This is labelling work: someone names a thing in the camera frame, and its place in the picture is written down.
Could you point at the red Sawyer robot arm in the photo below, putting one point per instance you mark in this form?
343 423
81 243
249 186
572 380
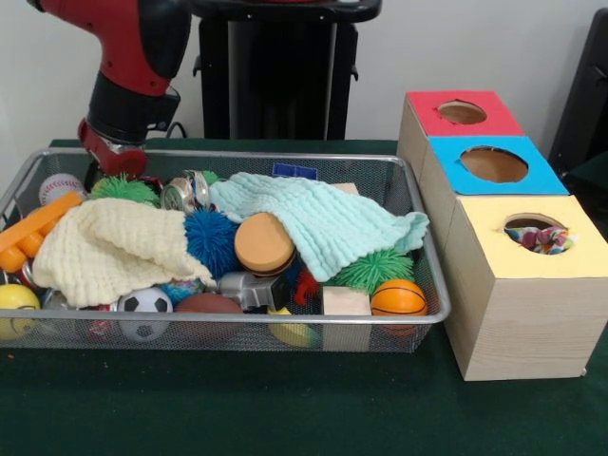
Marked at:
128 62

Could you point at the black metal stand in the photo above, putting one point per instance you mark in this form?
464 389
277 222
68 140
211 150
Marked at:
589 95

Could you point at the orange notched foam block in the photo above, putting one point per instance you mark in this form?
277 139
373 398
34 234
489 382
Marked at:
28 228

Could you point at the small orange basketball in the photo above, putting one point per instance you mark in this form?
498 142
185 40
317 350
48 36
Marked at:
398 298

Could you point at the white baseball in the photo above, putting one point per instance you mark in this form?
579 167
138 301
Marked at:
59 187

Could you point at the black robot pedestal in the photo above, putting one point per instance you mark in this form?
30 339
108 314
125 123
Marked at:
280 81

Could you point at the small brown football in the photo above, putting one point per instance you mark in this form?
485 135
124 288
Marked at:
209 303

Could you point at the small black white soccer ball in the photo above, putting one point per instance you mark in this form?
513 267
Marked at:
145 300

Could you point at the dark green tablecloth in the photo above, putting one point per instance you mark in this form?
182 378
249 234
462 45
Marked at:
237 404
586 175

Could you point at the cream waffle cloth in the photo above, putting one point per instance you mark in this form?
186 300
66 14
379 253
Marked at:
109 247

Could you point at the wooden box with three holes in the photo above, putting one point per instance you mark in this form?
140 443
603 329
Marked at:
522 323

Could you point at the green spiky rubber ball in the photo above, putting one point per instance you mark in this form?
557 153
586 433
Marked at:
126 190

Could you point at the yellow tennis ball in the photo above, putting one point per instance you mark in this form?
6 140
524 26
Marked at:
16 299

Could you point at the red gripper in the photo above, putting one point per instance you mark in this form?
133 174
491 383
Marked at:
114 159

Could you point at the blue spiky rubber ball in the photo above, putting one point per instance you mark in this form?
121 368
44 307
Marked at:
209 242

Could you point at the light blue waffle cloth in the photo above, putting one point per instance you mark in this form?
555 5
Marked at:
323 214

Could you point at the shallow clear plastic bin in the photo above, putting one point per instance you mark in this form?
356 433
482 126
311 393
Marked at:
408 190

